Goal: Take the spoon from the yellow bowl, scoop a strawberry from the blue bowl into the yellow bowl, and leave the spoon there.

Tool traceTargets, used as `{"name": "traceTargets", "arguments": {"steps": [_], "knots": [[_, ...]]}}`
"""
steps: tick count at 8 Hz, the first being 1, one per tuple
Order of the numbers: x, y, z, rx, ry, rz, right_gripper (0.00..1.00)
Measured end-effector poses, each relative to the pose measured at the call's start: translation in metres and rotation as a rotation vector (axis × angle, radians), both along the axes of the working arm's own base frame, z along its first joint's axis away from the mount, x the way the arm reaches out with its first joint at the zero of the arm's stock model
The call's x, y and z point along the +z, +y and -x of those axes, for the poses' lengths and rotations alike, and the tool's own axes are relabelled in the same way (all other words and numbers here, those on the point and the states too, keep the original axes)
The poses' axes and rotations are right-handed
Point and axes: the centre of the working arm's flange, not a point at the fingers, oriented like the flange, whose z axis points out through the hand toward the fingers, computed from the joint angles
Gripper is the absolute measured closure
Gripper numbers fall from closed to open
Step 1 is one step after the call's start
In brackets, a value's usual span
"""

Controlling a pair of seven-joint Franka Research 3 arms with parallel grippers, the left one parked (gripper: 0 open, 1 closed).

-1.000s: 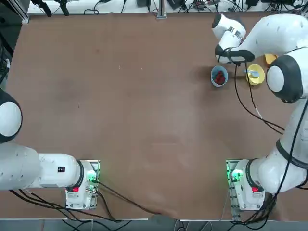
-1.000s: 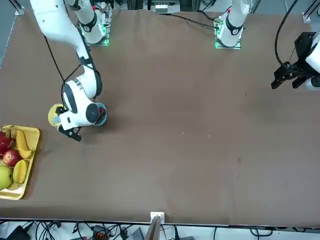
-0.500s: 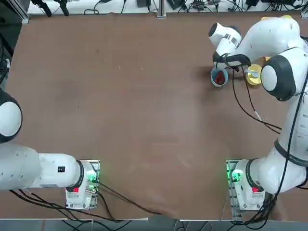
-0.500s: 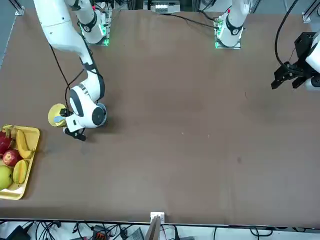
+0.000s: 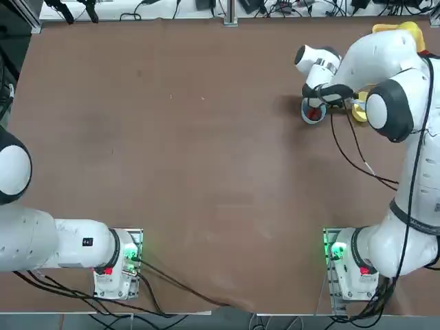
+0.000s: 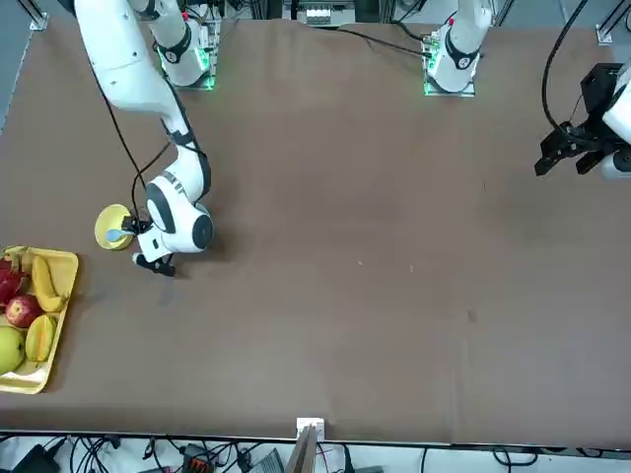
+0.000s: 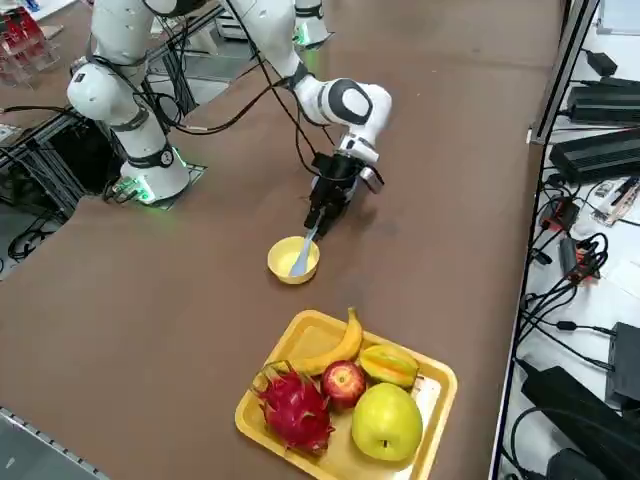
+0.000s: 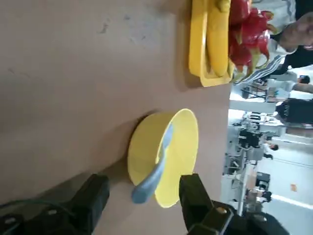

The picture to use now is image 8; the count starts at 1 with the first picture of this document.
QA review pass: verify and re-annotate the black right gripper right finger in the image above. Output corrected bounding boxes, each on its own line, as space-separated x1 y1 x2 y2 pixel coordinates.
179 173 289 235

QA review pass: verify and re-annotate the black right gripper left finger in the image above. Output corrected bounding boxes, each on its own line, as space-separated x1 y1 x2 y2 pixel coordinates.
0 173 110 235

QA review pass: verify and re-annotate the light blue plastic spoon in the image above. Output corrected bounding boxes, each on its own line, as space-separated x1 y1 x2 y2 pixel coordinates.
131 123 175 205

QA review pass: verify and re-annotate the yellow bowl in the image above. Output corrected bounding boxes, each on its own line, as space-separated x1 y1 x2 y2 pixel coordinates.
127 108 199 209

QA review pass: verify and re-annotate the person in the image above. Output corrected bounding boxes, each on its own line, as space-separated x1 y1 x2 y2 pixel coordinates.
263 142 280 160

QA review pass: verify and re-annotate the yellow banana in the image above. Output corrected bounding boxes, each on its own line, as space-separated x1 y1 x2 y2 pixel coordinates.
206 0 232 77

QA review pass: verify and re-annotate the yellow plastic tray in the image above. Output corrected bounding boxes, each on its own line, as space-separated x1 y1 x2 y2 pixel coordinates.
188 0 236 88

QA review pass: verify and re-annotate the red dragon fruit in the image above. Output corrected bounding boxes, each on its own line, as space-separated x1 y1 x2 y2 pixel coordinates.
227 4 279 84

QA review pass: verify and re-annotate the red apple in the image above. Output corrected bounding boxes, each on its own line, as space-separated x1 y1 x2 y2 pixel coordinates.
229 0 253 26

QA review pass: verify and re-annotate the yellow-green starfruit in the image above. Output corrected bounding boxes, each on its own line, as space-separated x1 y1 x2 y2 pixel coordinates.
215 0 231 12

